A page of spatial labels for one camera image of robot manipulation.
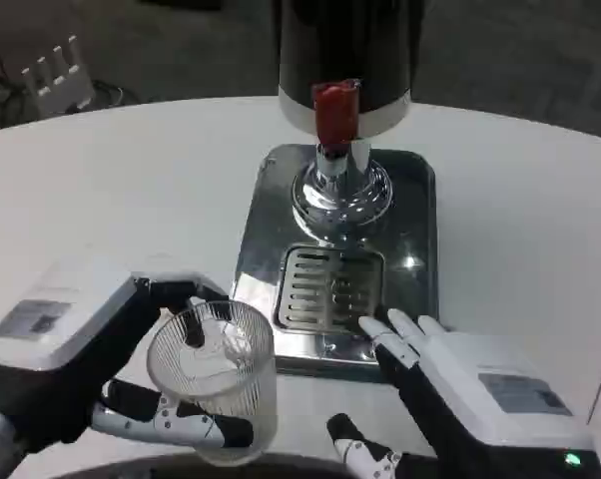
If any black floor cable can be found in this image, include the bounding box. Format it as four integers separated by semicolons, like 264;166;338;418
91;78;138;107

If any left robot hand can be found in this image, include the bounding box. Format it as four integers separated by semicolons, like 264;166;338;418
0;258;255;449

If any black drink dispenser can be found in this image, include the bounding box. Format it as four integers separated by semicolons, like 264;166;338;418
270;0;421;248

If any clear ribbed glass cup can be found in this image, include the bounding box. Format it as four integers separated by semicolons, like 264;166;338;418
146;299;279;453

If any steel drip tray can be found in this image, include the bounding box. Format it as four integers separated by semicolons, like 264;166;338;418
229;143;439;384

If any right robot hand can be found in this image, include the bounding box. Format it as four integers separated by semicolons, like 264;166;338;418
325;307;601;479

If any slotted steel tray grid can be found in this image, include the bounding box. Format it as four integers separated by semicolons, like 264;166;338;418
273;243;387;331

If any red dispenser tap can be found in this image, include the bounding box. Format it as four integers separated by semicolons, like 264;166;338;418
311;82;360;161

